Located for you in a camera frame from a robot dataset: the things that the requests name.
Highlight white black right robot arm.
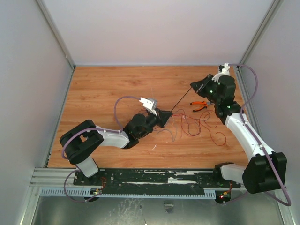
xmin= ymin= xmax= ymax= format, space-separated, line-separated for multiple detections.
xmin=190 ymin=75 xmax=287 ymax=194

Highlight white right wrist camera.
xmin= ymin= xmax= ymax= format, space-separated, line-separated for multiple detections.
xmin=212 ymin=63 xmax=230 ymax=83

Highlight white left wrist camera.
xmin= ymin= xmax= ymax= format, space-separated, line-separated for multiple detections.
xmin=139 ymin=97 xmax=158 ymax=116

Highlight black zip tie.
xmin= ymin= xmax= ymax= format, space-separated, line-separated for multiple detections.
xmin=171 ymin=87 xmax=192 ymax=112

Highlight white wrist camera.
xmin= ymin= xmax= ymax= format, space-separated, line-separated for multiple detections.
xmin=139 ymin=97 xmax=158 ymax=116
xmin=212 ymin=63 xmax=230 ymax=83

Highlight orange black needle-nose pliers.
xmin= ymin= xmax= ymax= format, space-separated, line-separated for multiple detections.
xmin=190 ymin=101 xmax=214 ymax=113

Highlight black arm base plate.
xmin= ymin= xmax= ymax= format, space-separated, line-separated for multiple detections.
xmin=73 ymin=168 xmax=239 ymax=195

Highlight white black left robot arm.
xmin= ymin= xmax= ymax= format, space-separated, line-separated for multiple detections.
xmin=60 ymin=108 xmax=173 ymax=185

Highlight grey slotted cable duct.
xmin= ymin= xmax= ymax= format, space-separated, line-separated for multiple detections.
xmin=39 ymin=187 xmax=217 ymax=199

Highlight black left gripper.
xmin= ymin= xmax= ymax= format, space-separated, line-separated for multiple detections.
xmin=138 ymin=108 xmax=173 ymax=138

